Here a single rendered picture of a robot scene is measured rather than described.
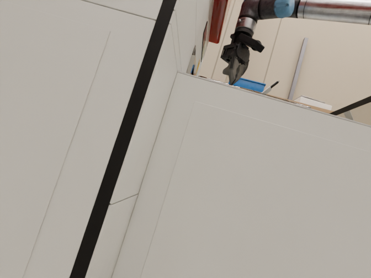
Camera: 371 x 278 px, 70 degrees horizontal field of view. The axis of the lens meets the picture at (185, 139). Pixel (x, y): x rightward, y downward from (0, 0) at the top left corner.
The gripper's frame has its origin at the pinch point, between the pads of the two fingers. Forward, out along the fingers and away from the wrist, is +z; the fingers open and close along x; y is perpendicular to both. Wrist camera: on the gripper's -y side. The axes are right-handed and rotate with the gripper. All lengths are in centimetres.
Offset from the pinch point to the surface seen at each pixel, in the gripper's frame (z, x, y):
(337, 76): -114, -222, 70
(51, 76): 28, 59, -21
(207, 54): -92, -102, 155
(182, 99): 21.0, 31.9, -18.0
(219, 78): -69, -116, 141
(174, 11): 12, 47, -31
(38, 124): 36, 59, -22
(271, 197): 37, 13, -35
